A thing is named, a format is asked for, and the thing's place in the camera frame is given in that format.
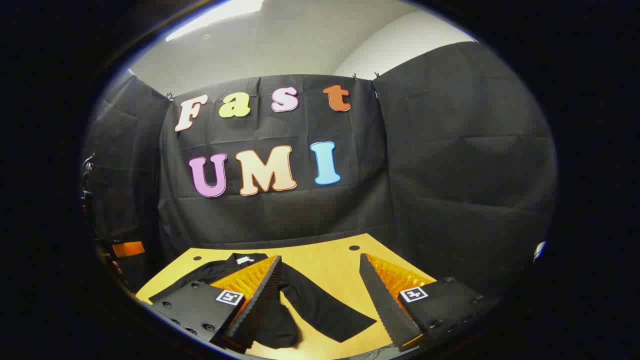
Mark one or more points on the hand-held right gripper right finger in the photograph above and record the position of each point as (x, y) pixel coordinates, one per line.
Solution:
(385, 305)

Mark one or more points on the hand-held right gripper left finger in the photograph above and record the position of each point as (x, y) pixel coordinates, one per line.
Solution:
(260, 305)

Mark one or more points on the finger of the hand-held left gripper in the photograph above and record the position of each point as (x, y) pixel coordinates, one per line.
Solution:
(127, 248)

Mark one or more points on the black button shirt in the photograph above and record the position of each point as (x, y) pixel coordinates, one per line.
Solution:
(320, 305)

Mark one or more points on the black backdrop cloth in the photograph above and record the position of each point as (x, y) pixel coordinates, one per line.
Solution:
(450, 175)

